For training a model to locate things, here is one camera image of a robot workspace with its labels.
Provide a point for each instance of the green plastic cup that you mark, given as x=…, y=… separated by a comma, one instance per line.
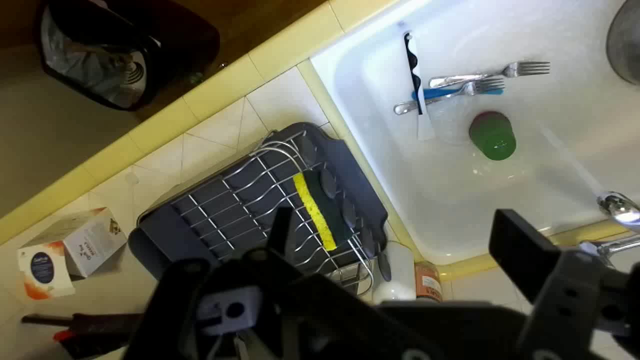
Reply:
x=492, y=134

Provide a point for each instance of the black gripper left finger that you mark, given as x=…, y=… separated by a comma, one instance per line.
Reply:
x=199, y=311

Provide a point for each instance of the steel kettle black handle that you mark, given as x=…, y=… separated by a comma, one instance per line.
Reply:
x=622, y=42

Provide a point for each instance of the orange label small bottle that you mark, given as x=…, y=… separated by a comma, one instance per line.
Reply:
x=427, y=281

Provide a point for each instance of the dark dish drying rack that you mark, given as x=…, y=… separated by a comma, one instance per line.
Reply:
x=230, y=211

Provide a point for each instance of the yellow green sponge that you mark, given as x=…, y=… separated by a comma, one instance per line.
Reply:
x=322, y=211

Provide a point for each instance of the black red handled tool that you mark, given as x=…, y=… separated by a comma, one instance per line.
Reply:
x=88, y=335

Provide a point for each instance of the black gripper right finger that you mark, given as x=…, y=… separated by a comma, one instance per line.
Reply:
x=572, y=293

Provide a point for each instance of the blue handled utensil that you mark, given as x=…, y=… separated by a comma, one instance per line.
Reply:
x=495, y=87

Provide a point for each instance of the white kitchen sink basin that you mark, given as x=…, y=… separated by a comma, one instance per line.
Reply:
x=577, y=129

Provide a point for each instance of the chrome wall tap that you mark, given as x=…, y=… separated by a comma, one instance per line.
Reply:
x=624, y=212

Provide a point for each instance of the white orange cardboard box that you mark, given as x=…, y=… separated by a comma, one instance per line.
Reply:
x=68, y=250

